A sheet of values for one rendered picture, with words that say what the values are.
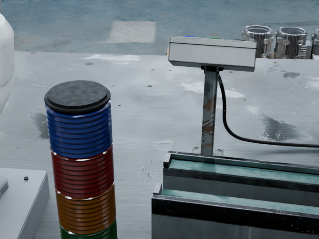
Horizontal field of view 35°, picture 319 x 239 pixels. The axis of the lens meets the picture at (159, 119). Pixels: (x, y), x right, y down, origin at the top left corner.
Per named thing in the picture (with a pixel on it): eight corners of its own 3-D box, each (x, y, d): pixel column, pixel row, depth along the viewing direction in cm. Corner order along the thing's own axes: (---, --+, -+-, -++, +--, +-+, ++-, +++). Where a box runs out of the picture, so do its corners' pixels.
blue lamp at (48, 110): (119, 129, 50) (118, 89, 48) (102, 162, 45) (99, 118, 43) (62, 124, 51) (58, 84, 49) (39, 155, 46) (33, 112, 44)
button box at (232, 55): (254, 72, 104) (257, 46, 104) (255, 68, 97) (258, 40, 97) (172, 66, 106) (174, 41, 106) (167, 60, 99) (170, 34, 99)
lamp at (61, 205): (122, 201, 55) (121, 167, 53) (107, 238, 50) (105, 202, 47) (70, 194, 56) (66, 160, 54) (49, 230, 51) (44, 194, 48)
